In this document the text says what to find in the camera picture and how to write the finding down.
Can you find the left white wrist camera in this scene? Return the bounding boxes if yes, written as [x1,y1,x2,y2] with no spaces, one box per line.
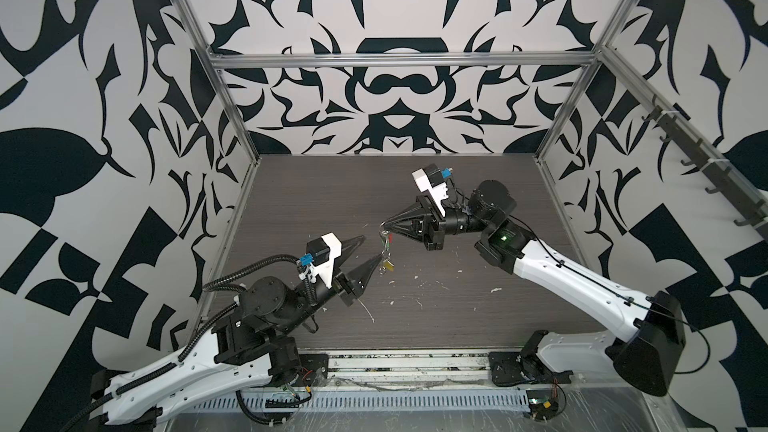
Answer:
[297,233,342,289]

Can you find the large wire keyring red sleeve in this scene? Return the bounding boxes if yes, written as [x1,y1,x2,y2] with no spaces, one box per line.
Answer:
[379,229,392,261]

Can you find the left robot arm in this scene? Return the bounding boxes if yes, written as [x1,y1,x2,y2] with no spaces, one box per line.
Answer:
[61,233,389,431]

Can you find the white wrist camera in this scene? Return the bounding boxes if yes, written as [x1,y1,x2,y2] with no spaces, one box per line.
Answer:
[412,164,452,218]
[297,233,342,289]

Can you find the green lit circuit board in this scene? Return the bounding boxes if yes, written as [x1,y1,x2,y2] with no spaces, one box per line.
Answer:
[526,385,567,422]

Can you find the white slotted cable duct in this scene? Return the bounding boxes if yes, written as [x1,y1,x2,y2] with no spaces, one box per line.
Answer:
[179,388,530,414]

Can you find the black wall hook rack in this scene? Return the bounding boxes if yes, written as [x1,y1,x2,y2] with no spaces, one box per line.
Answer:
[643,95,767,241]

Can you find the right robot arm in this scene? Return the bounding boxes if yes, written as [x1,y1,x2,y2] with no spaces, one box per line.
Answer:
[381,179,699,397]

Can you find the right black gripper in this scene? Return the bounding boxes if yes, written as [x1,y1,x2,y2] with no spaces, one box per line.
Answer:
[392,197,497,255]

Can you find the left black corrugated cable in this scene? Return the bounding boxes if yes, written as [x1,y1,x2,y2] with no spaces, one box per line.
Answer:
[201,253,301,295]

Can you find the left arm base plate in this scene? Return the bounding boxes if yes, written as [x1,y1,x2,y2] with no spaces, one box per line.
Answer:
[289,353,330,387]

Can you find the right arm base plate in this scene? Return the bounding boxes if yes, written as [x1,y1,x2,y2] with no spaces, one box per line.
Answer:
[488,352,573,387]

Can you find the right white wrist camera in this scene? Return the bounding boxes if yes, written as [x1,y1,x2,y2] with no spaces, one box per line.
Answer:
[412,164,452,218]

